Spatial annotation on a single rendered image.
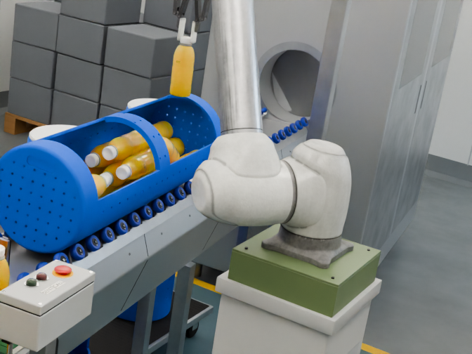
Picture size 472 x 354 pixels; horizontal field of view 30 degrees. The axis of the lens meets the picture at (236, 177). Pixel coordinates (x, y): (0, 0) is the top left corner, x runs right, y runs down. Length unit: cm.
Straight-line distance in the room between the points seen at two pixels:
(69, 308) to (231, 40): 73
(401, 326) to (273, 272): 240
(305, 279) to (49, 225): 66
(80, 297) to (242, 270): 46
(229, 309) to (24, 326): 62
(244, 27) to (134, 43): 367
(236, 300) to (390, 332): 225
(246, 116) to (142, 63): 370
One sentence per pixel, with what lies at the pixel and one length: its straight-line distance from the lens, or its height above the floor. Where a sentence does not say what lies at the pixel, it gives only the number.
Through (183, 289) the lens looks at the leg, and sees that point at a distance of 316.
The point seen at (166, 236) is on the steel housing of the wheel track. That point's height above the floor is 86.
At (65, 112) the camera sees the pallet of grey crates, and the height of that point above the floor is 28.
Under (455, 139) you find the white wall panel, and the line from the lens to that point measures 705.
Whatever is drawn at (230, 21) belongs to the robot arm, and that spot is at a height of 161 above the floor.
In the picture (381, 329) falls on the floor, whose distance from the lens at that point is 438.
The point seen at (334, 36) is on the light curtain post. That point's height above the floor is 146.
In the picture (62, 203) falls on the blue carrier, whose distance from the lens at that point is 222.
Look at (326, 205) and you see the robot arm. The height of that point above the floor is 123.
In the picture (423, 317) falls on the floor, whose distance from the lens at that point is 462.
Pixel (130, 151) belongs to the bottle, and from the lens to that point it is 257.
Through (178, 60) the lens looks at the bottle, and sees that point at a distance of 281.
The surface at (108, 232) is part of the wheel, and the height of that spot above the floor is 97.
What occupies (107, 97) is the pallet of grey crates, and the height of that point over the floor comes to 47.
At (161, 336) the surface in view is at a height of 15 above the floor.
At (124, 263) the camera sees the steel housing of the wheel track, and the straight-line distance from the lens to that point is 251.
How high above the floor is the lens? 191
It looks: 18 degrees down
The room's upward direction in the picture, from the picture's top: 9 degrees clockwise
